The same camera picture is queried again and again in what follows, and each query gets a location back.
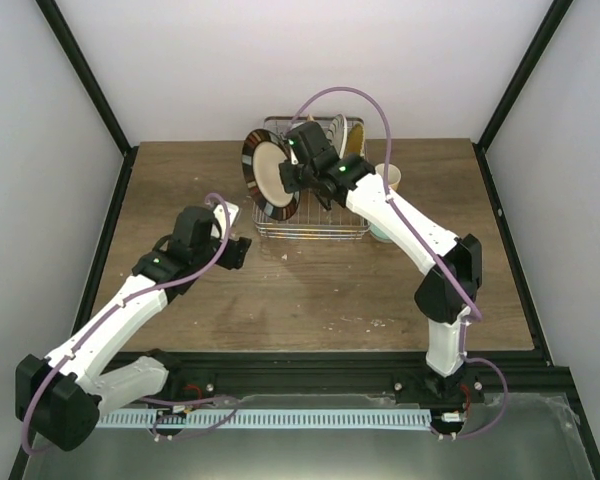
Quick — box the black rimmed cream plate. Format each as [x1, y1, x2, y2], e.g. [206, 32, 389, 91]
[241, 128, 300, 221]

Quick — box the white blue striped plate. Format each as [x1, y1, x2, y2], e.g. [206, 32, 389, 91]
[326, 114, 348, 156]

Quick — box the yellow woven pattern plate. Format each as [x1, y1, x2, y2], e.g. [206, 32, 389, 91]
[344, 123, 365, 156]

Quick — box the green celadon bowl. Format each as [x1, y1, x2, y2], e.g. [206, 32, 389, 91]
[369, 224, 392, 243]

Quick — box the yellow ceramic mug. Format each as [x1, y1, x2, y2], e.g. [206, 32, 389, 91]
[375, 163, 402, 191]

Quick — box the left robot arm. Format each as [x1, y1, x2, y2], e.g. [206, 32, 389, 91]
[15, 202, 251, 451]

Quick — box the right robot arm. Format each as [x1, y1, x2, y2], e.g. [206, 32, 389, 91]
[279, 122, 482, 403]

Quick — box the metal front panel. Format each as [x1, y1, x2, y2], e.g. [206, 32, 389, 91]
[25, 394, 596, 479]

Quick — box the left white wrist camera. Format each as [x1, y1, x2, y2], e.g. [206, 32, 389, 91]
[213, 202, 240, 239]

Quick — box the wire dish rack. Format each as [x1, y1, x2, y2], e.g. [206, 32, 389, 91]
[251, 114, 369, 240]

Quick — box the light blue slotted cable duct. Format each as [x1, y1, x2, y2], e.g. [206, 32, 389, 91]
[97, 409, 431, 431]

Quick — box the black aluminium frame rail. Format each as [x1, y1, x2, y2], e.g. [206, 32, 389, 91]
[43, 349, 572, 401]

